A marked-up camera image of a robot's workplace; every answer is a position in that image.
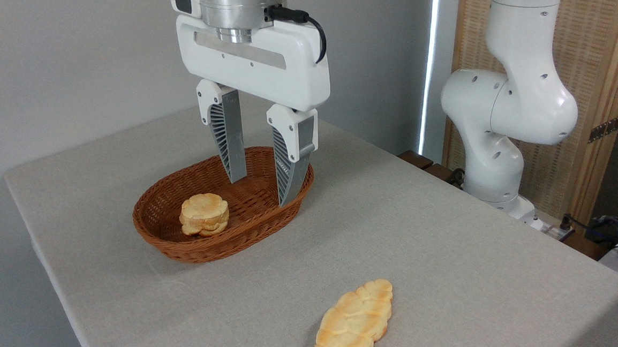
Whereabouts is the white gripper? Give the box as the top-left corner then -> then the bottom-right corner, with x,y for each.
159,0 -> 337,209

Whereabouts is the vertical white light strip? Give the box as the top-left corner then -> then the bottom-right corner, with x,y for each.
418,0 -> 440,156

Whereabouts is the long braided bread loaf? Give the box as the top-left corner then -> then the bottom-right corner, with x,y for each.
310,275 -> 395,347

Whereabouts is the black power cable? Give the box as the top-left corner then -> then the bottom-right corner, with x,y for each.
559,213 -> 618,247

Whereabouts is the grey tablecloth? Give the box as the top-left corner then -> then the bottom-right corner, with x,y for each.
0,75 -> 618,347

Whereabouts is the silver metal wrist flange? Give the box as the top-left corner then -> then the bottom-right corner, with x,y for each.
192,0 -> 288,47

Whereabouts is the round flower-shaped bread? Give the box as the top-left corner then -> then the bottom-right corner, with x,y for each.
178,191 -> 231,239

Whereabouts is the metal door hinge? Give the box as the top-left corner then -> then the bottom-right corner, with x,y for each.
588,112 -> 618,146

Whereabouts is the brown wicker oval basket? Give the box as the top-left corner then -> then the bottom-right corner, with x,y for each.
130,139 -> 316,271

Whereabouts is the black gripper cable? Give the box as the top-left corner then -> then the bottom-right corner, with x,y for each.
262,4 -> 330,65

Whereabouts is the wooden rattan screen panel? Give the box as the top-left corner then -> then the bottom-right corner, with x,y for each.
440,0 -> 618,228

